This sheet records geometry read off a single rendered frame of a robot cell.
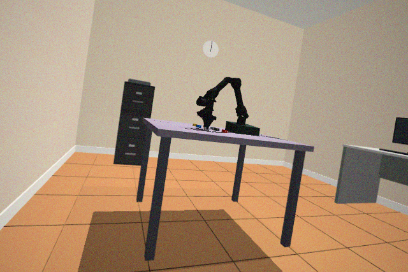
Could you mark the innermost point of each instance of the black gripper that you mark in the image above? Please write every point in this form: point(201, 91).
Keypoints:
point(208, 118)

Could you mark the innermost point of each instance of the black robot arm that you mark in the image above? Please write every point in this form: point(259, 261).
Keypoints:
point(209, 98)

